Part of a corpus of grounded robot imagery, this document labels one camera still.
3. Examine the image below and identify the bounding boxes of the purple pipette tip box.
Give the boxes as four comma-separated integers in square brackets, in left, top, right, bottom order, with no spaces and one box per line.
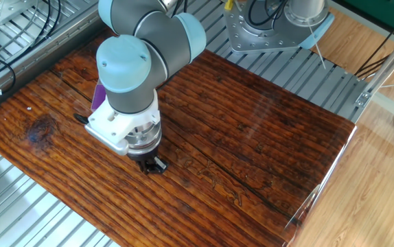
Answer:
[91,80,108,112]

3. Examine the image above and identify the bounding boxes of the silver wrist flange coupling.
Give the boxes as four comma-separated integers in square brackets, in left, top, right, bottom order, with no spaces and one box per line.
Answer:
[124,121,163,156]

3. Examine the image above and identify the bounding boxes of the black floor cables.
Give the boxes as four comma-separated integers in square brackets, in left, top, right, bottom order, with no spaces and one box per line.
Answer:
[354,12,394,79]

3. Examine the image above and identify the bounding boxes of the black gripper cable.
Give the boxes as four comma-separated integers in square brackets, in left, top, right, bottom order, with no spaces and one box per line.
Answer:
[73,113,90,126]

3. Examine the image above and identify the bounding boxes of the aluminium frame post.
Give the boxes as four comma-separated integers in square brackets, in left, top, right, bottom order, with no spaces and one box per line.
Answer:
[354,23,394,108]

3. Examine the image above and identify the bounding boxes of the white zip tie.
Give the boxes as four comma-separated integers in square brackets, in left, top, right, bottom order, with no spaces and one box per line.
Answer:
[308,19,327,70]

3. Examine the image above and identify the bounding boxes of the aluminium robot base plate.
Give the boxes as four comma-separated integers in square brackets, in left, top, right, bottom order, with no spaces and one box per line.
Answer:
[222,0,321,55]

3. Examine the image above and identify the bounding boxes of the thin black cable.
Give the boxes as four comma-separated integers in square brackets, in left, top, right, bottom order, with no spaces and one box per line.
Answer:
[27,0,62,49]

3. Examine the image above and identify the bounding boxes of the aluminium perforated plate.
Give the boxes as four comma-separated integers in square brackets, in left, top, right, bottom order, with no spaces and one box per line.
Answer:
[0,0,37,27]

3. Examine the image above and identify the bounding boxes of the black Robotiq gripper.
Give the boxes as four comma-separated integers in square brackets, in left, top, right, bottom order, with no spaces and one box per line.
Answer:
[126,143,168,175]

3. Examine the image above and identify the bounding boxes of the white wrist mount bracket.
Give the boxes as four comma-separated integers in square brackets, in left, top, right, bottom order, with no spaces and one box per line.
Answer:
[84,90,163,157]

